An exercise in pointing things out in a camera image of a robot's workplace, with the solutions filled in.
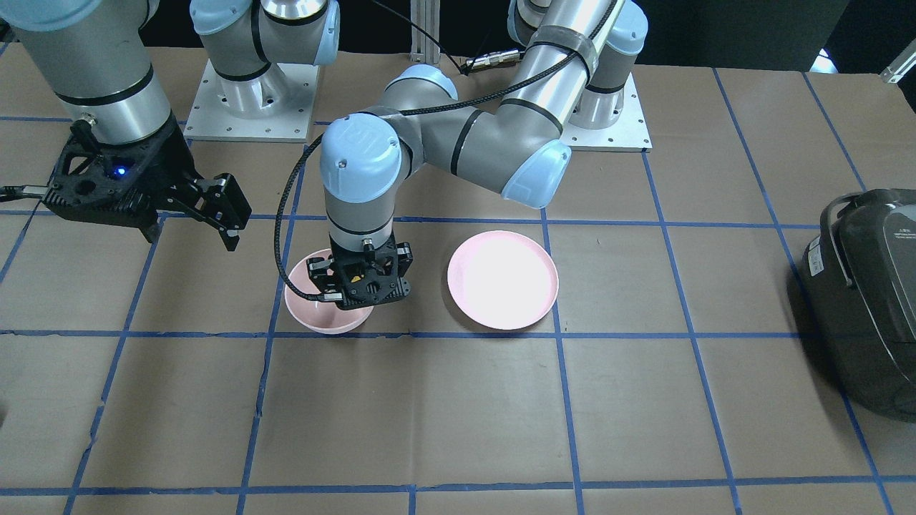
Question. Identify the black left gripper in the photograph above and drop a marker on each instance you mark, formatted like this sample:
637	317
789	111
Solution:
404	259

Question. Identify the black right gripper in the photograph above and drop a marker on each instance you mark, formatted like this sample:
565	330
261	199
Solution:
166	166

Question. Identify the pink bowl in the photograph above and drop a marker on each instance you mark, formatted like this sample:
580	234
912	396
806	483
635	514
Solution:
324	318

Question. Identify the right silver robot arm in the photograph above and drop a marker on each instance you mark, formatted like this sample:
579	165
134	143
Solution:
92	56

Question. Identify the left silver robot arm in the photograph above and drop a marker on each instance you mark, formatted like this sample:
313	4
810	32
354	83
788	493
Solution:
576	55

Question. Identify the pink plate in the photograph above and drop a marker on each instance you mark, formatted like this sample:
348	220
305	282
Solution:
502	280

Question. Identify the dark grey rice cooker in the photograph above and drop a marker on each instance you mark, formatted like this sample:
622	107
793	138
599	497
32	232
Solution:
860	276

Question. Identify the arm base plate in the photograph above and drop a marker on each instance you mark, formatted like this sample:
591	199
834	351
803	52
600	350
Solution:
275	107
609	122

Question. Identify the aluminium frame post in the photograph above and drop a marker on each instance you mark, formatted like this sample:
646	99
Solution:
424	16

